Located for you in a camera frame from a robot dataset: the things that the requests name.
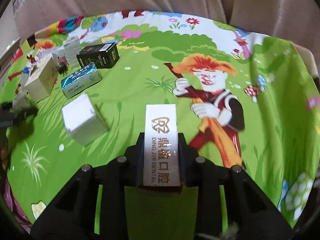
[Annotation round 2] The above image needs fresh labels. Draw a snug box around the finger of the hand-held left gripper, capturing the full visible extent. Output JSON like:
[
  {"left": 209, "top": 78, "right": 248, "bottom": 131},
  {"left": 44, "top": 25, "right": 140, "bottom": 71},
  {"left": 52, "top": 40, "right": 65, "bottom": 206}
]
[{"left": 0, "top": 101, "right": 38, "bottom": 130}]

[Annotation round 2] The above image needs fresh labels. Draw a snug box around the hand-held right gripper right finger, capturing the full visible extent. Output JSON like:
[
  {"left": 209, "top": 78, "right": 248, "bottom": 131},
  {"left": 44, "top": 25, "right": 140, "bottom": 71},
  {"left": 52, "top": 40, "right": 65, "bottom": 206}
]
[{"left": 177, "top": 132, "right": 294, "bottom": 240}]

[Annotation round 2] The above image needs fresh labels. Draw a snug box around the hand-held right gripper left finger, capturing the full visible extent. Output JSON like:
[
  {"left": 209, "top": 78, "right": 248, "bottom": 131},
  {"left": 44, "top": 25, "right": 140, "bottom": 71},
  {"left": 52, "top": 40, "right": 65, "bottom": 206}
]
[{"left": 30, "top": 132, "right": 146, "bottom": 240}]

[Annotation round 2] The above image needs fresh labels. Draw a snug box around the long white box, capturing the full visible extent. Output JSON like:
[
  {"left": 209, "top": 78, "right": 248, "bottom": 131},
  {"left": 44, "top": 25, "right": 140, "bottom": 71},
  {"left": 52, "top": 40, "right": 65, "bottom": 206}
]
[{"left": 143, "top": 104, "right": 183, "bottom": 194}]

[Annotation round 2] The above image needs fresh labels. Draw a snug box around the beige box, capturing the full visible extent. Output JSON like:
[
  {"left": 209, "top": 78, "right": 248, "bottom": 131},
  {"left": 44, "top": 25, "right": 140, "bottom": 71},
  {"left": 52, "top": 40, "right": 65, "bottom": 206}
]
[{"left": 24, "top": 56, "right": 59, "bottom": 103}]

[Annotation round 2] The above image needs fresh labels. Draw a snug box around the white printed box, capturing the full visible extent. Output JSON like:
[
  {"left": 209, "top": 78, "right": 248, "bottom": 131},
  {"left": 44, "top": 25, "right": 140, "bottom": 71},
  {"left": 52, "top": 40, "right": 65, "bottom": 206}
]
[{"left": 64, "top": 37, "right": 82, "bottom": 69}]

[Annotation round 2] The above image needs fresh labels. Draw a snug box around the white cube box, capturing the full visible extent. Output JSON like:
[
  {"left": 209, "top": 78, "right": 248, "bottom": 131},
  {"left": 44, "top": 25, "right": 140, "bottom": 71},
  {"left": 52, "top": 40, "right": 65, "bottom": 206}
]
[{"left": 61, "top": 92, "right": 110, "bottom": 147}]

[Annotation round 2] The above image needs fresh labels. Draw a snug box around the printed blanket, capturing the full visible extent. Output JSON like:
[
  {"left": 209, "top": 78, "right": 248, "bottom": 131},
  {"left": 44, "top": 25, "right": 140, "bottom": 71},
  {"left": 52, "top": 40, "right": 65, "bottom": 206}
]
[{"left": 0, "top": 9, "right": 320, "bottom": 230}]

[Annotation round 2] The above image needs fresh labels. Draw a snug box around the shiny blue box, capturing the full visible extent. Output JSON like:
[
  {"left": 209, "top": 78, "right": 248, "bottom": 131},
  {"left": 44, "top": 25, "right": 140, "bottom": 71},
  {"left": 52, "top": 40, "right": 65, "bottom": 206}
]
[{"left": 61, "top": 64, "right": 102, "bottom": 99}]

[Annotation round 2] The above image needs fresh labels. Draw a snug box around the black box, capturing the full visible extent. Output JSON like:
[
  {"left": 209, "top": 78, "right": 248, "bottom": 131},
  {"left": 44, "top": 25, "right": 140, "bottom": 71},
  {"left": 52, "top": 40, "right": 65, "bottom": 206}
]
[{"left": 76, "top": 42, "right": 120, "bottom": 70}]

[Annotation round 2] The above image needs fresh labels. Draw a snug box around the plain white box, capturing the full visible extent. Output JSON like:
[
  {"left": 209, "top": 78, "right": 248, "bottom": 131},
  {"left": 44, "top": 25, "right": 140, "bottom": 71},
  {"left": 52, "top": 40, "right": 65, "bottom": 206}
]
[{"left": 85, "top": 36, "right": 103, "bottom": 47}]

